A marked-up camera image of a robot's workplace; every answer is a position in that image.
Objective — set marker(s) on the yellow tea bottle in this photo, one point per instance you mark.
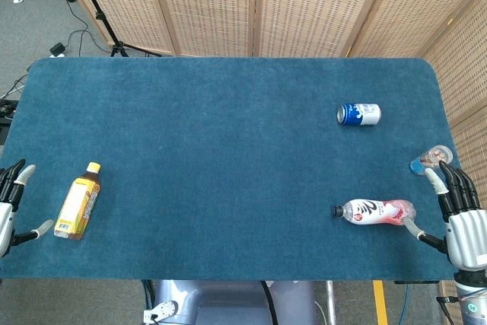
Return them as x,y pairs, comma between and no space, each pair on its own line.
78,203

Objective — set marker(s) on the clear bottle white red label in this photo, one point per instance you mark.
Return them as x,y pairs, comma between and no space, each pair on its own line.
365,211

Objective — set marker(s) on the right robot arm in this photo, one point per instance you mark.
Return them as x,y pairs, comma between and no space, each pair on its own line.
472,302

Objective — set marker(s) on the black tripod stand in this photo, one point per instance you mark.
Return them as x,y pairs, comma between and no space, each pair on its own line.
99,16

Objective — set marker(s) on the silver metal pole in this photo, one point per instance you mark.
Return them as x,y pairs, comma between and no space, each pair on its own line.
331,302

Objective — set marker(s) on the black power adapter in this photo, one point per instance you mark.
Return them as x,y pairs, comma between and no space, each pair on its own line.
57,49

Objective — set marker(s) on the blue and white can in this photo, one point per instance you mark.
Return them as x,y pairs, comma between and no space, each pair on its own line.
359,114

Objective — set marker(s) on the small clear jar blue lid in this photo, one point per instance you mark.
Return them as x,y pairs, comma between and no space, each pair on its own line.
433,155

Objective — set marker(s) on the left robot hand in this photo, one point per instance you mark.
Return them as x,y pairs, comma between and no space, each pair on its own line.
7,207

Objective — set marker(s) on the grey robot torso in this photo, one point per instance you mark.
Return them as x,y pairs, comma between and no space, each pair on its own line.
228,302

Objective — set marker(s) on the black box device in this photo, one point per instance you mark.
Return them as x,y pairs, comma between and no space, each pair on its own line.
7,111

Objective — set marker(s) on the white metal bracket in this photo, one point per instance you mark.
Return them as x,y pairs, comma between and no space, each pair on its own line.
163,310

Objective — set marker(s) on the yellow floor tape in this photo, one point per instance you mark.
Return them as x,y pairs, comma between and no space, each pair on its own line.
380,302

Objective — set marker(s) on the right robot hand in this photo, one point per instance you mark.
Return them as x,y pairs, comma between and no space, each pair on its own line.
466,237

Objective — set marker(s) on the blue table cloth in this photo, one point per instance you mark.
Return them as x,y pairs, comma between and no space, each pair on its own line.
228,150

